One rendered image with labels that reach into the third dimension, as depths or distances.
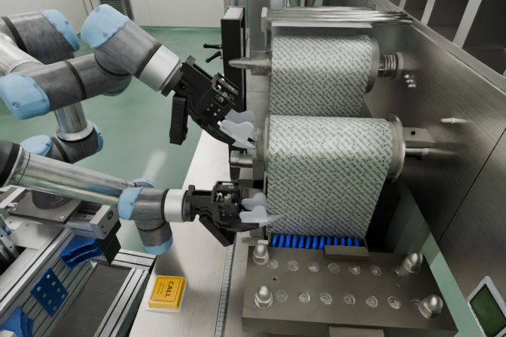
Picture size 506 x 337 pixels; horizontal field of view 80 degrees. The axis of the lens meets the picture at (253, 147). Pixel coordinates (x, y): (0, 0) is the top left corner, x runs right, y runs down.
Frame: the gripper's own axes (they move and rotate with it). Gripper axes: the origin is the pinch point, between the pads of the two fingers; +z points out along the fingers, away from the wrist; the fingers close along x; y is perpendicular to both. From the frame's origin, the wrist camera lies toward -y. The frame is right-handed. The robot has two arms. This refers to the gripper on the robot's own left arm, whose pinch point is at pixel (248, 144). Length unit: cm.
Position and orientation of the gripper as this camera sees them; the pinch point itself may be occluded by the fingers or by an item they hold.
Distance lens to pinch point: 62.7
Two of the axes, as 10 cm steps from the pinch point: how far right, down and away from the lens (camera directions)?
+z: 7.7, 5.5, 3.4
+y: 6.4, -5.9, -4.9
